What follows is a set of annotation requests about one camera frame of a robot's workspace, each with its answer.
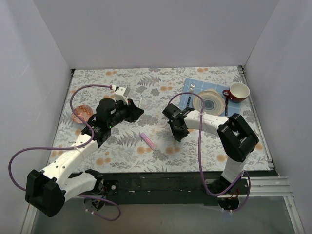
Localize pink highlighter pen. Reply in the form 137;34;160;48
140;133;156;151

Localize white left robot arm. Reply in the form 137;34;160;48
25;98;144;217

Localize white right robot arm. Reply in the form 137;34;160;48
162;104;259;194

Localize red patterned small bowl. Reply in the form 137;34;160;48
71;105;93;124

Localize blue checkered cloth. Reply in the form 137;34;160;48
179;78;240;116

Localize beige blue-ringed plate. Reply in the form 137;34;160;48
193;89;226;116

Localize red white mug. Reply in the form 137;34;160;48
222;83;250;103

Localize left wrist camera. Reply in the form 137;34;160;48
114;86;130;105

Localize silver fork black handle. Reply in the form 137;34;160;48
186;83;195;107

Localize black-handled knife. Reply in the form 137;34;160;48
224;97;229;116

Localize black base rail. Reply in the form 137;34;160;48
102;171;277;210

